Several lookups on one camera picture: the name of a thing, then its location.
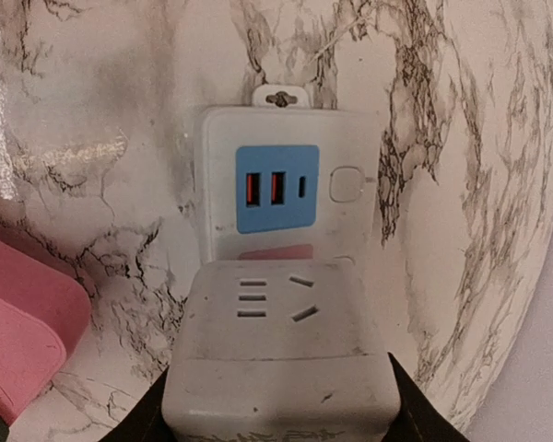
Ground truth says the long white colourful power strip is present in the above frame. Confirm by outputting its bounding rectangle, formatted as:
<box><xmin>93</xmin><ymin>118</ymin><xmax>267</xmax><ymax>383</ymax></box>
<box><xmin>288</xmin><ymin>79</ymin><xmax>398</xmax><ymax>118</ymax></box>
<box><xmin>193</xmin><ymin>85</ymin><xmax>380</xmax><ymax>264</ymax></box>

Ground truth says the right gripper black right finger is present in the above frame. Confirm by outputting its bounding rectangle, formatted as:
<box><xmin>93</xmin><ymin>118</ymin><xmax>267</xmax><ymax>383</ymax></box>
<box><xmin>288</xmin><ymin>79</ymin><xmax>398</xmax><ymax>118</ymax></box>
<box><xmin>386</xmin><ymin>353</ymin><xmax>468</xmax><ymax>442</ymax></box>

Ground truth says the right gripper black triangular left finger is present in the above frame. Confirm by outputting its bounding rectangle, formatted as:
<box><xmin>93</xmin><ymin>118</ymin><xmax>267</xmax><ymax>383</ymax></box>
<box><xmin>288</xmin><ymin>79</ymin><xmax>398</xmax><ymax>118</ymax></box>
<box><xmin>100</xmin><ymin>370</ymin><xmax>175</xmax><ymax>442</ymax></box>

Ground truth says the pink triangular power socket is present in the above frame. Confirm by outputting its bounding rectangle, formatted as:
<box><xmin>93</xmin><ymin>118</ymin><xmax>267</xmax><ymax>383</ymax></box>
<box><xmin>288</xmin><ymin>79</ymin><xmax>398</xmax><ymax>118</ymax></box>
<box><xmin>0</xmin><ymin>241</ymin><xmax>91</xmax><ymax>425</ymax></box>

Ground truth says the white cube socket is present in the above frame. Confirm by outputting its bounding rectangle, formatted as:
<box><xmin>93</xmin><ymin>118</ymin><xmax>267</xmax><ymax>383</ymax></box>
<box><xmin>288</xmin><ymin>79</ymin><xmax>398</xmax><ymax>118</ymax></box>
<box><xmin>161</xmin><ymin>260</ymin><xmax>400</xmax><ymax>441</ymax></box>

